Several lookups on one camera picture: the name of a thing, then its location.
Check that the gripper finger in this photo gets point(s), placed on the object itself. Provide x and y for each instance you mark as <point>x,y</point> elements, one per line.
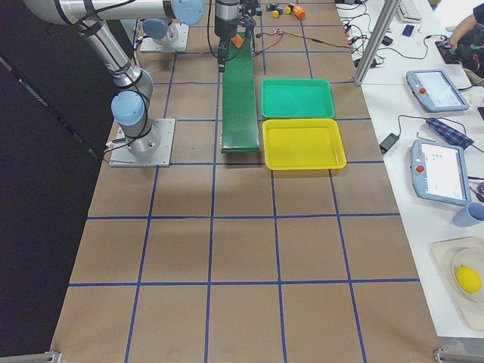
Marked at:
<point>222,54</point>

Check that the plain orange cylinder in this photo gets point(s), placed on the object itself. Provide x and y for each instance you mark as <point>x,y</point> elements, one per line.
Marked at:
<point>238,40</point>

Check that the orange cylinder with numbers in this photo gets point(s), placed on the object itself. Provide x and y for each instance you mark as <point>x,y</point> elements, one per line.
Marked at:
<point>299,12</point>

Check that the green plastic tray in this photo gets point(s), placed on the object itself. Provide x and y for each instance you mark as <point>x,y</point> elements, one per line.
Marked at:
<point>296,98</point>

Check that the green conveyor belt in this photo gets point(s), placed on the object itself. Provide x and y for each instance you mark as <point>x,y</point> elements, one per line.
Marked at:
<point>240,130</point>

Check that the yellow plastic tray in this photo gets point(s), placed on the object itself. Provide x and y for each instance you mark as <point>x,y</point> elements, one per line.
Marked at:
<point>302,144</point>

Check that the black power adapter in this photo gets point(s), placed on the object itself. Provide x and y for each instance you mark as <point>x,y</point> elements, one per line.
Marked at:
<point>387,143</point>

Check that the far teach pendant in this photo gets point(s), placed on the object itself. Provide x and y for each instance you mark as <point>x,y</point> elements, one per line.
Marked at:
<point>435,91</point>

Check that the teach pendant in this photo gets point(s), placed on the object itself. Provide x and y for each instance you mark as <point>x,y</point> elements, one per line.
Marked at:
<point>435,91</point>
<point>438,172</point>

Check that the person at desk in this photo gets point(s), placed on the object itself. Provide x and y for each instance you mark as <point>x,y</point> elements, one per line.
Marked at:
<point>466,42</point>

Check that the blue plaid cloth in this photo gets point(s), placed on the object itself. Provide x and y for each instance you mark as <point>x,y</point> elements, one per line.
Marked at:
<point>450,135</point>

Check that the near teach pendant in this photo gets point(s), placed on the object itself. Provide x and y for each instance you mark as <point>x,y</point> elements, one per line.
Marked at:
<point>438,172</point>

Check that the blue cup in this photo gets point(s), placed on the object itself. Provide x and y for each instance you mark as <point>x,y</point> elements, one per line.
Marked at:
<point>472,214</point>

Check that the white bowl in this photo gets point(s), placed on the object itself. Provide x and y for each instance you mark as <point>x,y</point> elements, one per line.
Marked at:
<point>473,258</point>

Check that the yellow lemon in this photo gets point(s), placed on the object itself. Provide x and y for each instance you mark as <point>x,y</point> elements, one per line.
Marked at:
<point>468,279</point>

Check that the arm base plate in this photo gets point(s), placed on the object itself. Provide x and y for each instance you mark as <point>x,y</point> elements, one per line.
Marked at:
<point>166,41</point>
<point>155,149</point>

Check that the aluminium frame post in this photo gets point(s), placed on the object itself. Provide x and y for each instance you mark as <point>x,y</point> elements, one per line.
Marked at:
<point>383,21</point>

